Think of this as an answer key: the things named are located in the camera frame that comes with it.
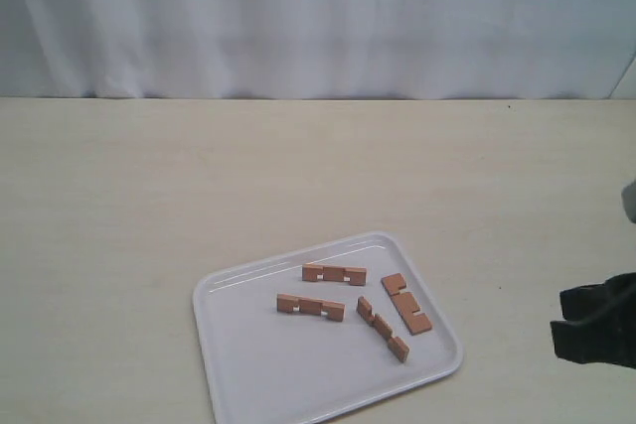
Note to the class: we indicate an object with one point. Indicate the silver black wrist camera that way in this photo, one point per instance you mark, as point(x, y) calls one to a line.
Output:
point(628, 198)

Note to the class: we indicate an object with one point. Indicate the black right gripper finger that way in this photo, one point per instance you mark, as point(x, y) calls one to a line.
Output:
point(608, 338)
point(579, 302)

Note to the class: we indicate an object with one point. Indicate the notched wooden piece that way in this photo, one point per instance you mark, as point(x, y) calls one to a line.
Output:
point(395, 344)
point(415, 320)
point(290, 304)
point(354, 276)

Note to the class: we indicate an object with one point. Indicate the white plastic tray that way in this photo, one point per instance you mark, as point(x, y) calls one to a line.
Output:
point(263, 366)

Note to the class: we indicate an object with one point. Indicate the white backdrop curtain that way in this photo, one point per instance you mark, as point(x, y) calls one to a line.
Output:
point(428, 49)

